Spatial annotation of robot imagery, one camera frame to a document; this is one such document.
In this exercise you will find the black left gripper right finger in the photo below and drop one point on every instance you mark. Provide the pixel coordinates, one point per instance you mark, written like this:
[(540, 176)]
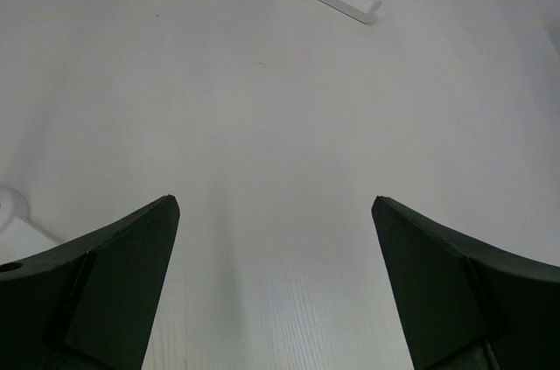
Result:
[(463, 303)]

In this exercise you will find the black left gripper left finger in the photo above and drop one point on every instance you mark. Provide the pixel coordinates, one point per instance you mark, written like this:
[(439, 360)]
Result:
[(89, 303)]

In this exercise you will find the metal clothes rack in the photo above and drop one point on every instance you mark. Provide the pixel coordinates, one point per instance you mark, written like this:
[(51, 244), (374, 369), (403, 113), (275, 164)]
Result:
[(16, 228)]

